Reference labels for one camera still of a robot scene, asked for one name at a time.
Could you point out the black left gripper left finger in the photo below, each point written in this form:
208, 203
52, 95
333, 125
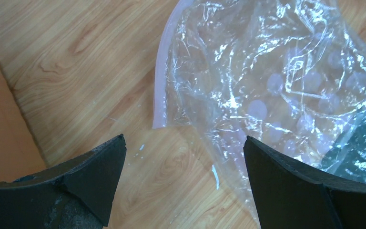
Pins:
76, 194

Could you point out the orange plastic basket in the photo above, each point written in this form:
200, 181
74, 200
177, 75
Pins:
19, 155

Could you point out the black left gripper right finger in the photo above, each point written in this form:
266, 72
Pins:
290, 194

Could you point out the clear zip top bag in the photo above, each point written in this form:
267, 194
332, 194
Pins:
290, 73

